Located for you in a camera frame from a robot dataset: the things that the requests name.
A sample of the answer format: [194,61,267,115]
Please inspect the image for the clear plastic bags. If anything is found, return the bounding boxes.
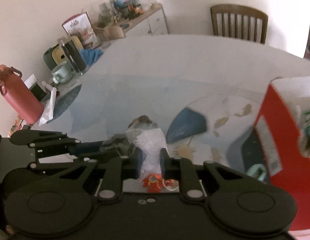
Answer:
[138,0,155,9]

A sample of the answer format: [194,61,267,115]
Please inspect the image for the red orange ornament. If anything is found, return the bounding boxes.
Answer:
[142,174,179,193]

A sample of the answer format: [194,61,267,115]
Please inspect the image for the clear bag with white filling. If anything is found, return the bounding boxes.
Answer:
[125,127,168,178]

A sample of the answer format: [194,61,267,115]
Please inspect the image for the red cardboard shoe box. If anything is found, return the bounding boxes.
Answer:
[253,76,310,232]

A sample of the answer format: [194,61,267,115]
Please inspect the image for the small teal round device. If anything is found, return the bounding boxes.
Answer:
[246,164,267,182]

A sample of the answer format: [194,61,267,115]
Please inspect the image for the dark wrapper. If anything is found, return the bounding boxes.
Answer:
[102,134,135,158]

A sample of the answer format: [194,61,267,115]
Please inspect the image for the white card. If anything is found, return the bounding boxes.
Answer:
[24,74,38,87]

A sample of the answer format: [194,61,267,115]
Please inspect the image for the wooden slat-back chair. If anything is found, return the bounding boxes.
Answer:
[210,4,268,44]

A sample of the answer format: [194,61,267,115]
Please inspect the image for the red and white printed box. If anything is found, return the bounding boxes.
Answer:
[61,12,100,49]

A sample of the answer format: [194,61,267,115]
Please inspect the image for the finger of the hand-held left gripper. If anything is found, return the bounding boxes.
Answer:
[9,129,104,155]
[27,157,98,171]

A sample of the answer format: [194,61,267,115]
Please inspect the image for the white sideboard with wooden top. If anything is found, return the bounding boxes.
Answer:
[92,3,168,39]

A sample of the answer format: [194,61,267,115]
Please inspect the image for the small dark box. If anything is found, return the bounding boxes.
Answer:
[28,82,48,102]

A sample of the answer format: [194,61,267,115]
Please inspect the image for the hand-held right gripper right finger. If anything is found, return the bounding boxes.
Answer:
[160,148,268,203]

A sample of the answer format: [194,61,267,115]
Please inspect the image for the glass jar with dark contents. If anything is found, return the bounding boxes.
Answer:
[57,36,88,75]

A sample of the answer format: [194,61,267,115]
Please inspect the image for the white tissue paper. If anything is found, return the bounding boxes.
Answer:
[38,87,58,126]

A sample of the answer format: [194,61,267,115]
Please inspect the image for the red water bottle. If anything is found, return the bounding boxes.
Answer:
[0,64,44,125]

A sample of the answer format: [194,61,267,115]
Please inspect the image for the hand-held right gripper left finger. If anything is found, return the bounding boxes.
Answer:
[55,150,145,202]

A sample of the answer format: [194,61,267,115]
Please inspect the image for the beige oval object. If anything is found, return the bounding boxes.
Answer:
[128,115,158,130]

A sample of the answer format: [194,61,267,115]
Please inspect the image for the pale green mug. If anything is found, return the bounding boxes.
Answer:
[51,61,74,84]

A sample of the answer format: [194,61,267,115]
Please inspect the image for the blue cloth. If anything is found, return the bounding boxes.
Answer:
[80,49,104,64]

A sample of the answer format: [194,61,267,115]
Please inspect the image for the blue printed table mat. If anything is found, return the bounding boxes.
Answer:
[38,75,270,180]

